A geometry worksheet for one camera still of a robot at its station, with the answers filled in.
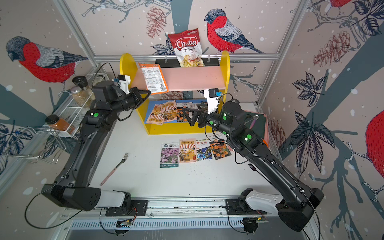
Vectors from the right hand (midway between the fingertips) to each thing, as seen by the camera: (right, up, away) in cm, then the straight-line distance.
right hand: (189, 107), depth 59 cm
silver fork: (-47, -37, +26) cm, 65 cm away
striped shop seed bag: (-3, -26, +35) cm, 44 cm away
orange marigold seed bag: (+18, -26, +35) cm, 47 cm away
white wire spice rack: (-61, -5, +13) cm, 63 cm away
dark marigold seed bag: (-7, -4, +35) cm, 36 cm away
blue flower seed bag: (+7, -26, +35) cm, 44 cm away
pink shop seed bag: (-23, -4, +35) cm, 42 cm away
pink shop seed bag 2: (-15, 0, +38) cm, 41 cm away
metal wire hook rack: (-61, -14, -1) cm, 62 cm away
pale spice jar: (-58, +20, +31) cm, 68 cm away
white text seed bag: (+1, +3, +41) cm, 41 cm away
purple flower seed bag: (-14, -29, +33) cm, 46 cm away
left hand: (-17, +9, +6) cm, 20 cm away
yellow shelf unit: (+2, +13, +61) cm, 63 cm away
